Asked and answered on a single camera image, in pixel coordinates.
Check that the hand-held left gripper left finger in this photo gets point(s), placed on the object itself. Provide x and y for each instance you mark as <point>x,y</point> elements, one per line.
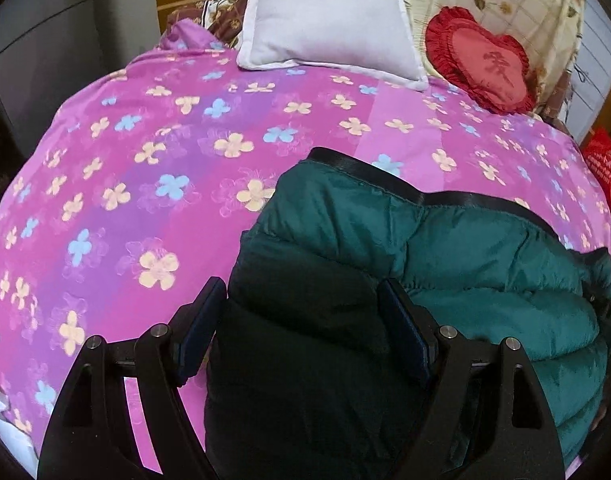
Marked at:
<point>200,335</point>

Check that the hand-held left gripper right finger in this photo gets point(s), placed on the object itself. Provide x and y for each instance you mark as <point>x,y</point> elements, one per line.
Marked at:
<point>405,332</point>

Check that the dark green puffer jacket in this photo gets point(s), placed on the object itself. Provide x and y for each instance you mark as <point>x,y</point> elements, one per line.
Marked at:
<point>460,260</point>

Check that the red plastic bag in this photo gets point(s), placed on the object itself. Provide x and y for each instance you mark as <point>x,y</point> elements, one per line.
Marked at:
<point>605,162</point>

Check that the pink floral bed blanket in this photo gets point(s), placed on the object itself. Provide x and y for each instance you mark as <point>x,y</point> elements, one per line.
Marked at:
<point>160,170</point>

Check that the white bed sheet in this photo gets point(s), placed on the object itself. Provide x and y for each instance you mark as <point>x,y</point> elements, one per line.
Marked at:
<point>2,425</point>

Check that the red heart-shaped cushion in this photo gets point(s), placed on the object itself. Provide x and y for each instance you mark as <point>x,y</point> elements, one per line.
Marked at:
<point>480,65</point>

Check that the brown floral quilt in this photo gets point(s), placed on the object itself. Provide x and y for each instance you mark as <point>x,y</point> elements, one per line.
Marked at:
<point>205,15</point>

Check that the white pillow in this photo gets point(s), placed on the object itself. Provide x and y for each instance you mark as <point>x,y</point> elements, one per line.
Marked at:
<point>325,15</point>

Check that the cream floral quilt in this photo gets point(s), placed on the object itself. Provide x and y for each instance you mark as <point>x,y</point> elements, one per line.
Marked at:
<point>515,0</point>

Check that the grey cabinet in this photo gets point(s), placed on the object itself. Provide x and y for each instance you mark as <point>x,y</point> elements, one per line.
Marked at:
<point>50,25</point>

